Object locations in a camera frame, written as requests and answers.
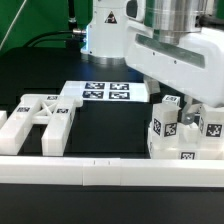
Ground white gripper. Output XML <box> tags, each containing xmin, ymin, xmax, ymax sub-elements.
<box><xmin>124</xmin><ymin>0</ymin><xmax>224</xmax><ymax>125</ymax></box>

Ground white chair seat part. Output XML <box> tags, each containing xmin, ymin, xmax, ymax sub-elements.
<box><xmin>148</xmin><ymin>123</ymin><xmax>224</xmax><ymax>160</ymax></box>

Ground white chair back frame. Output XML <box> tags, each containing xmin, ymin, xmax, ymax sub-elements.
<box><xmin>0</xmin><ymin>94</ymin><xmax>83</xmax><ymax>156</ymax></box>

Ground white tagged cube left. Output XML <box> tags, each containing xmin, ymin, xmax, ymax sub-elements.
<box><xmin>162</xmin><ymin>95</ymin><xmax>180</xmax><ymax>106</ymax></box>

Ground white marker base sheet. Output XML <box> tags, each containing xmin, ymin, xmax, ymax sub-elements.
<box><xmin>60</xmin><ymin>81</ymin><xmax>149</xmax><ymax>103</ymax></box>

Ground white front fence bar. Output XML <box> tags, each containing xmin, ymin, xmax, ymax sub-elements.
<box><xmin>0</xmin><ymin>156</ymin><xmax>224</xmax><ymax>187</ymax></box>

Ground white fence bar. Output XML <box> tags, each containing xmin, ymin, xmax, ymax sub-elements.
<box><xmin>0</xmin><ymin>110</ymin><xmax>7</xmax><ymax>129</ymax></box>
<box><xmin>0</xmin><ymin>156</ymin><xmax>224</xmax><ymax>187</ymax></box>

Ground black vertical pole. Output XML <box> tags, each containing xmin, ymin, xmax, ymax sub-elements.
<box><xmin>67</xmin><ymin>0</ymin><xmax>76</xmax><ymax>23</ymax></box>

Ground white left fence bar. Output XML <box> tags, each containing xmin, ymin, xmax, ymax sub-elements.
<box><xmin>0</xmin><ymin>110</ymin><xmax>7</xmax><ymax>129</ymax></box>

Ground black cables at base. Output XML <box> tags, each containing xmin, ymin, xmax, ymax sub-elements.
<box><xmin>22</xmin><ymin>28</ymin><xmax>88</xmax><ymax>48</ymax></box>

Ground thin white cord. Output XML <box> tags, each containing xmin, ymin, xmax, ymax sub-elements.
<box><xmin>0</xmin><ymin>0</ymin><xmax>29</xmax><ymax>52</ymax></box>

